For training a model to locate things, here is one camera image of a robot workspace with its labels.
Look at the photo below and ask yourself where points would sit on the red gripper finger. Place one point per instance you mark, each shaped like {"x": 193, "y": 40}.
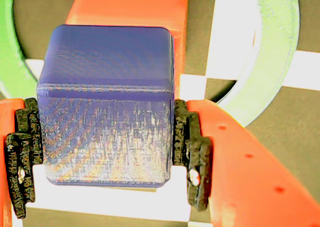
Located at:
{"x": 17, "y": 149}
{"x": 237, "y": 174}

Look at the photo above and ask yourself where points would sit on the red cube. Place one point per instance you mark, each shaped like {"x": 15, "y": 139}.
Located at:
{"x": 125, "y": 4}

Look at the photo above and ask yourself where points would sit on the blue cube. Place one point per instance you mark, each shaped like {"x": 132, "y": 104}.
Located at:
{"x": 105, "y": 99}

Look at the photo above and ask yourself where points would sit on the black white marker checkerboard mat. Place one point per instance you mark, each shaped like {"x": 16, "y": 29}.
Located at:
{"x": 112, "y": 207}

